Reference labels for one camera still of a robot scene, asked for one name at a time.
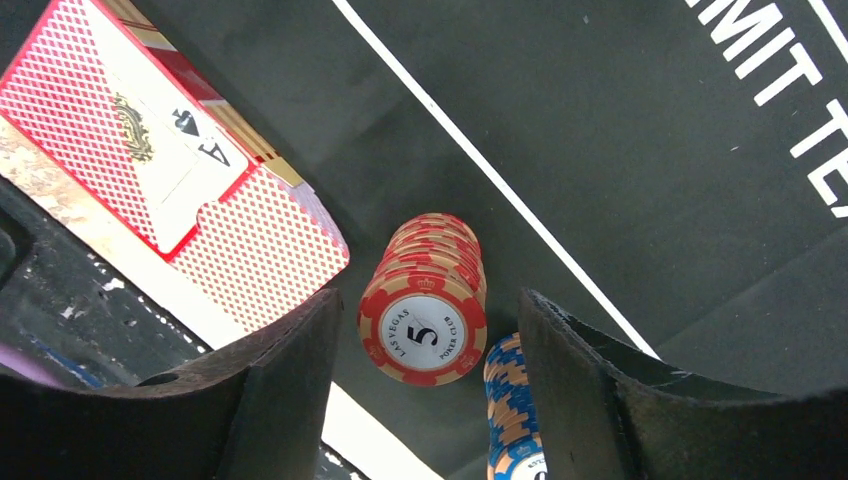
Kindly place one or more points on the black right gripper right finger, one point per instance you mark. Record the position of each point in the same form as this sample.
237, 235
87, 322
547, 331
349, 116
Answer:
609, 411

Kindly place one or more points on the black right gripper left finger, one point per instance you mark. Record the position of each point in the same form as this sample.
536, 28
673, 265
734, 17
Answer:
253, 409

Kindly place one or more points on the blue poker chip stack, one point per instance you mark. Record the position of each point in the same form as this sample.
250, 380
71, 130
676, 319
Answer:
515, 445

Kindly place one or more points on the red poker chip stack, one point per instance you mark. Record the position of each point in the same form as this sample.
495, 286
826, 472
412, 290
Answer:
421, 318

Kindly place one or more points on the black poker felt mat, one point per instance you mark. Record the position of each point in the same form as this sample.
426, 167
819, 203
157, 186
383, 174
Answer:
671, 173

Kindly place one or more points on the red playing card box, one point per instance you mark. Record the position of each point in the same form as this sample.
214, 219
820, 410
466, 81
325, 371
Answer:
115, 105

